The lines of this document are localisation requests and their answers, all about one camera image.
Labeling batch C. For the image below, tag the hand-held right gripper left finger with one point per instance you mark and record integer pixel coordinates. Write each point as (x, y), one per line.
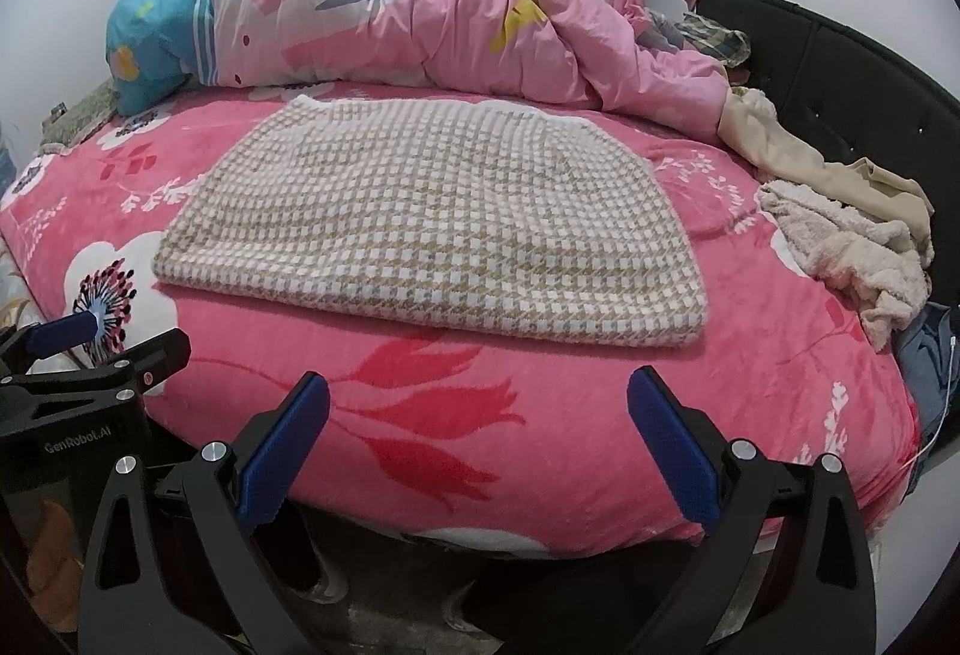
(289, 434)

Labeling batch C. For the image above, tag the blue denim garment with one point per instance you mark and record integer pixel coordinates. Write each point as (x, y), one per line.
(930, 362)

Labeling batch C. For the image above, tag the plaid cloth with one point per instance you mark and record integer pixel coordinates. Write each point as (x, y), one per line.
(709, 36)

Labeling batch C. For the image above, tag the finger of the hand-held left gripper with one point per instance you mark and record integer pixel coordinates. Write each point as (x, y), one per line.
(64, 332)
(157, 351)

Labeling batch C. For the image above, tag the tan white houndstooth coat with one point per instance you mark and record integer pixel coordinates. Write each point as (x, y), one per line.
(450, 220)

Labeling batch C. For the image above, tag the grey green mat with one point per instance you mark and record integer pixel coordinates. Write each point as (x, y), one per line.
(82, 114)

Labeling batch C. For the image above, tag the black padded headboard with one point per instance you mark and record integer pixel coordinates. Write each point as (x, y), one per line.
(862, 85)

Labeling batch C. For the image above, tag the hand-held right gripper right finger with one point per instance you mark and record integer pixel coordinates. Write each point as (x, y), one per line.
(667, 434)

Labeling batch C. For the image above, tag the pink printed quilt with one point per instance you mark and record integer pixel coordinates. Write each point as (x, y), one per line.
(450, 25)

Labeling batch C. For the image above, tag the pink floral bed blanket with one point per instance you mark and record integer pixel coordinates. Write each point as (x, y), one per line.
(600, 415)

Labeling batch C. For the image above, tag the cream fluffy garment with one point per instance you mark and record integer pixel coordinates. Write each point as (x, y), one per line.
(855, 250)

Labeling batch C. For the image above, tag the beige garment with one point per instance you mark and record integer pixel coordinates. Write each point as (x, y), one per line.
(795, 153)

